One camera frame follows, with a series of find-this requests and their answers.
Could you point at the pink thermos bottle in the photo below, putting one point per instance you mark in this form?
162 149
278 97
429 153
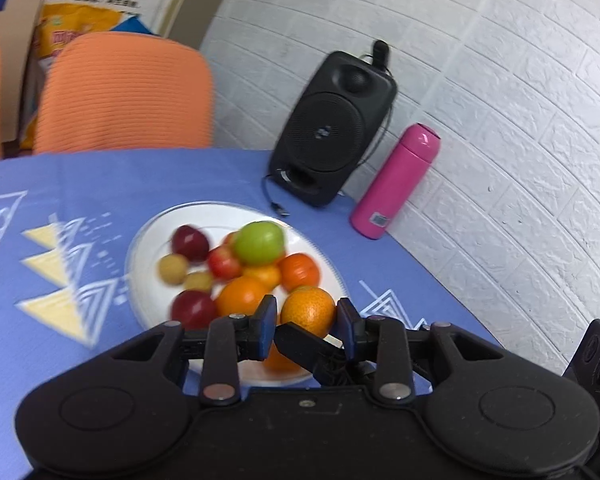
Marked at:
396 180

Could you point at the blue patterned tablecloth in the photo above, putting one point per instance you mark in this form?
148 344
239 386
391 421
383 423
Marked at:
109 196

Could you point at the brown paper bag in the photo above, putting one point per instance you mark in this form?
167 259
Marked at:
18 19

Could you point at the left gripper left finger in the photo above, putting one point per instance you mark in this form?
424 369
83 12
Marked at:
230 340

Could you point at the black speaker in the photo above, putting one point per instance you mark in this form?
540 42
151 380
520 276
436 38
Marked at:
332 124

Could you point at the small yellow orange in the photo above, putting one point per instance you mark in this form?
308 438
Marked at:
269 276

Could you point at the large orange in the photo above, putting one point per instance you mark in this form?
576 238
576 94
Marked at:
240 296
311 308

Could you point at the green apple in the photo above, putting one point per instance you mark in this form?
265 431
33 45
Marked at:
259 243

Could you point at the right orange chair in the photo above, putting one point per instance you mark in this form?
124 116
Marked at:
117 90

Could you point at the red apple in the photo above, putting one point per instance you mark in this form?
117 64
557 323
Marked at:
223 264

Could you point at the small yellow-green jujube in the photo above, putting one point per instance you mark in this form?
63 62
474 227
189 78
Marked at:
173 269

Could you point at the yellow snack bag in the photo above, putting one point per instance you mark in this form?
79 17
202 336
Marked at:
59 24

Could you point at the small orange tangerine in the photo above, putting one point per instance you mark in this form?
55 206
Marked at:
279 364

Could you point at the dark red plum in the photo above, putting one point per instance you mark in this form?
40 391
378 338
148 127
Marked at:
194 309
190 243

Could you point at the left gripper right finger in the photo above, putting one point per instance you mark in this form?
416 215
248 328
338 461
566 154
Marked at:
377 352

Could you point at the red-yellow apple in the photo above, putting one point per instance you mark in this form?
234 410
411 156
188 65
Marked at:
229 240

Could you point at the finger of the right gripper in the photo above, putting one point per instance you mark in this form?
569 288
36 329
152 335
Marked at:
327 363

